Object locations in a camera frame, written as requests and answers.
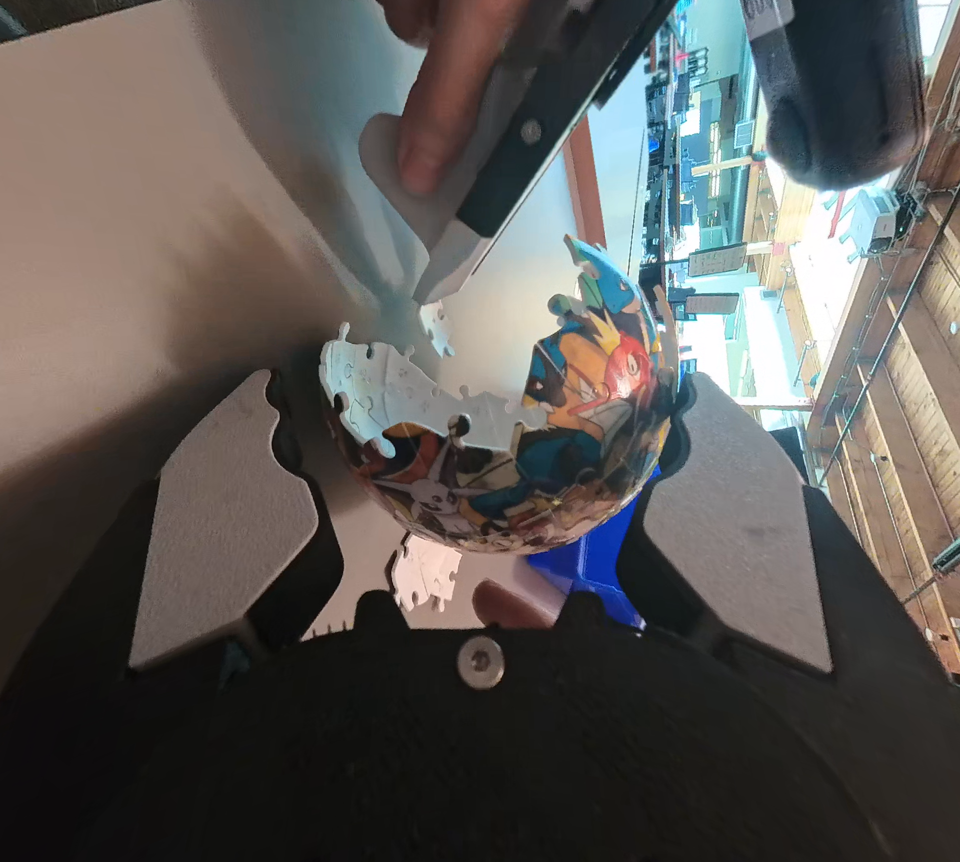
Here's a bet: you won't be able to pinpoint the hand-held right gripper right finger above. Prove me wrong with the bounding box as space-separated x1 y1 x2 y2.
618 372 835 676

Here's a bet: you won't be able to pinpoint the blue plastic bin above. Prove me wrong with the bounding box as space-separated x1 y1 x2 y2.
525 463 663 629

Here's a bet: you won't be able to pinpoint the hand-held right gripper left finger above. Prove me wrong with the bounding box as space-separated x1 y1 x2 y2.
129 367 346 671

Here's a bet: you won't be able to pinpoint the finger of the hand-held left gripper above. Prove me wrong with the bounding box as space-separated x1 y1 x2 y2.
411 221 492 304

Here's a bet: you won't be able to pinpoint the joined pair white puzzle pieces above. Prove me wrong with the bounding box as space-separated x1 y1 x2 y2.
384 531 465 614

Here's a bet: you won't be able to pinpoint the white air conditioner unit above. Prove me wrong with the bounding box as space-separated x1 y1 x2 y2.
838 187 901 262

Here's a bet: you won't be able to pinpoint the colourful cartoon puzzle ball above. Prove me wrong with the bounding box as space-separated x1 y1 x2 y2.
318 234 682 554

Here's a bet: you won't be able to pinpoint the person's right hand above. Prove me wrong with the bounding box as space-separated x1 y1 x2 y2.
472 577 567 631

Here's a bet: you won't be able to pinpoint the white triangular puzzle piece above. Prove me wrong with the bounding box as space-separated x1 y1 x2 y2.
417 300 457 359

